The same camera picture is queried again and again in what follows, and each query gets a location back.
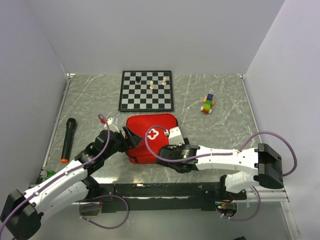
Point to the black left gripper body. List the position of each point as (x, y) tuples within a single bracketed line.
[(119, 144)]

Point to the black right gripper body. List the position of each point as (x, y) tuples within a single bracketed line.
[(172, 147)]

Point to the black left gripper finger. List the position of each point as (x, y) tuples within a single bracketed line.
[(127, 139), (135, 139)]

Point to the red black medicine case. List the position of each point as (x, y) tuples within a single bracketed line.
[(149, 126)]

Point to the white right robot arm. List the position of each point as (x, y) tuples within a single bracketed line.
[(260, 166)]

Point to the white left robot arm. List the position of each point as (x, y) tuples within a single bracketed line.
[(23, 211)]

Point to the black white chessboard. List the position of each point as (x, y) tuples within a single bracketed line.
[(138, 97)]

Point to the cream chess pawn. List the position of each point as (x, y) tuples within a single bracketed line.
[(151, 85)]

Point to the colourful toy block car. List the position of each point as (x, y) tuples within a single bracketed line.
[(208, 102)]

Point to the cream chess queen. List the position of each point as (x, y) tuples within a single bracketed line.
[(164, 81)]

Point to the green clip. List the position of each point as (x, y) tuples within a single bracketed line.
[(49, 174)]

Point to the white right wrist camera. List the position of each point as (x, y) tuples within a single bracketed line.
[(174, 136)]

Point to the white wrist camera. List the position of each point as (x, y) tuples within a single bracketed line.
[(112, 123), (174, 136)]

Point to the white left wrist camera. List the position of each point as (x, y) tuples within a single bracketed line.
[(112, 123)]

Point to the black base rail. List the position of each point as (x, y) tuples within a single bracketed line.
[(167, 196)]

